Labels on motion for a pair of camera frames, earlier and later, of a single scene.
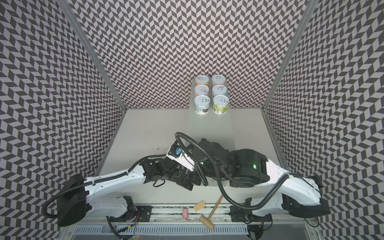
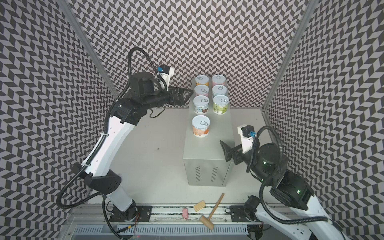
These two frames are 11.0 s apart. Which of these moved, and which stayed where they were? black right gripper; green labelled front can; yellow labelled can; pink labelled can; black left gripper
Moved: black left gripper; black right gripper
Stayed: green labelled front can; pink labelled can; yellow labelled can
